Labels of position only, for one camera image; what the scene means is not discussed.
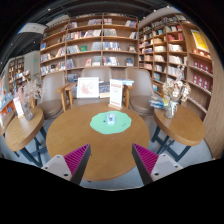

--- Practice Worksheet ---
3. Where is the glass vase with pink flowers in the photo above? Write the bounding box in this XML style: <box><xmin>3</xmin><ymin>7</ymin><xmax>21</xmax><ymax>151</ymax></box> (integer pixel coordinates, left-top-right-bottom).
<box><xmin>16</xmin><ymin>79</ymin><xmax>43</xmax><ymax>122</ymax></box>

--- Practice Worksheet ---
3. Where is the small white table sign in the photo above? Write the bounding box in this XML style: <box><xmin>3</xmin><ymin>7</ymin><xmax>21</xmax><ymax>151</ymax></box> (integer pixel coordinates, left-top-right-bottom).
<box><xmin>12</xmin><ymin>96</ymin><xmax>25</xmax><ymax>119</ymax></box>

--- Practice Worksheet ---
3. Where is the angled wooden bookshelf unit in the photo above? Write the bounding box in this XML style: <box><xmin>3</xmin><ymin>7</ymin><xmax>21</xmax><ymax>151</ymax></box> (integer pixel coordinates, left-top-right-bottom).
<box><xmin>137</xmin><ymin>13</ymin><xmax>221</xmax><ymax>128</ymax></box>

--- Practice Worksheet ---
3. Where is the beige wooden armchair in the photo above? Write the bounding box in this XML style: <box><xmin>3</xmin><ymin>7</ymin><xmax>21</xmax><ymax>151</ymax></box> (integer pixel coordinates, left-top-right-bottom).
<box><xmin>64</xmin><ymin>66</ymin><xmax>116</xmax><ymax>108</ymax></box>
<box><xmin>36</xmin><ymin>70</ymin><xmax>73</xmax><ymax>120</ymax></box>
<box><xmin>123</xmin><ymin>67</ymin><xmax>158</xmax><ymax>117</ymax></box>

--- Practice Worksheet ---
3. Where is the transparent computer mouse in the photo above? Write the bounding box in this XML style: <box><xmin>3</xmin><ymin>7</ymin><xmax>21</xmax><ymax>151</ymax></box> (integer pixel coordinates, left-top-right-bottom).
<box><xmin>104</xmin><ymin>112</ymin><xmax>117</xmax><ymax>126</ymax></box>

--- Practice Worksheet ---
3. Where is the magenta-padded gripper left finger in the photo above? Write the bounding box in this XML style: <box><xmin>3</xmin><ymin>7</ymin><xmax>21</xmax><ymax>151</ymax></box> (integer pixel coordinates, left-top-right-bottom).
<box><xmin>40</xmin><ymin>142</ymin><xmax>92</xmax><ymax>186</ymax></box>

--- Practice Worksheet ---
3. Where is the dark standing book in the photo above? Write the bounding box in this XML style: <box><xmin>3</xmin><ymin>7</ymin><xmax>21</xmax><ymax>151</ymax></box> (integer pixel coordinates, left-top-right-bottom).
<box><xmin>98</xmin><ymin>81</ymin><xmax>111</xmax><ymax>99</ymax></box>

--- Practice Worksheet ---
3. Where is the glass vase with pale flowers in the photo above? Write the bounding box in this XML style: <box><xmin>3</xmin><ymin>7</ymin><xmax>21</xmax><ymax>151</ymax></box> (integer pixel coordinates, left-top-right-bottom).
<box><xmin>162</xmin><ymin>64</ymin><xmax>192</xmax><ymax>120</ymax></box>

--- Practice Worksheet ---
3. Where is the round wooden side table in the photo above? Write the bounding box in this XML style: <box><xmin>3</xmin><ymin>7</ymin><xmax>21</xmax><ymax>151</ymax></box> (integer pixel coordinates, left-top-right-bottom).
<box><xmin>4</xmin><ymin>106</ymin><xmax>46</xmax><ymax>168</ymax></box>
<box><xmin>151</xmin><ymin>104</ymin><xmax>207</xmax><ymax>163</ymax></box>

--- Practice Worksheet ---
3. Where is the white sign on wooden base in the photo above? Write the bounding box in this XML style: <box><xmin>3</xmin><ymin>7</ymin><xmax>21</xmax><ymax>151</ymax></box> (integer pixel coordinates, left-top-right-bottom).
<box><xmin>108</xmin><ymin>78</ymin><xmax>124</xmax><ymax>111</ymax></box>

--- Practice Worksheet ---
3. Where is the small distant bookshelf unit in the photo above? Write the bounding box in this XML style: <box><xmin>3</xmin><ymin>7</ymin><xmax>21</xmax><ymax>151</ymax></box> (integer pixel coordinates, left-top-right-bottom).
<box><xmin>7</xmin><ymin>55</ymin><xmax>28</xmax><ymax>94</ymax></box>

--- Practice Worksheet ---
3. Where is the green wavy-edged mouse pad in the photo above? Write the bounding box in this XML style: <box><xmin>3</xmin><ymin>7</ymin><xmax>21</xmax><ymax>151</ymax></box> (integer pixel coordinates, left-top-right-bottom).
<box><xmin>89</xmin><ymin>110</ymin><xmax>133</xmax><ymax>136</ymax></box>

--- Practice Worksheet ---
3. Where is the white framed red picture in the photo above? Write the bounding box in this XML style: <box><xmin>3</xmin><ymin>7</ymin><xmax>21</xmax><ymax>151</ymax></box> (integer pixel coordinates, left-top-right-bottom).
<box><xmin>76</xmin><ymin>76</ymin><xmax>100</xmax><ymax>99</ymax></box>

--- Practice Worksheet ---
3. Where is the stack of books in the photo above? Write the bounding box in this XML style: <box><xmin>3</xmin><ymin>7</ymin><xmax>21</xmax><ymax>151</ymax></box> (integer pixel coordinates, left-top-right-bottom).
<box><xmin>148</xmin><ymin>95</ymin><xmax>171</xmax><ymax>111</ymax></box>

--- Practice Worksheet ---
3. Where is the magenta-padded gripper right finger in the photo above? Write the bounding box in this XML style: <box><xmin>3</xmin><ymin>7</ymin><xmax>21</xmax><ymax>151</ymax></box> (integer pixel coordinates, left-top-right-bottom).
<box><xmin>131</xmin><ymin>142</ymin><xmax>184</xmax><ymax>186</ymax></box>

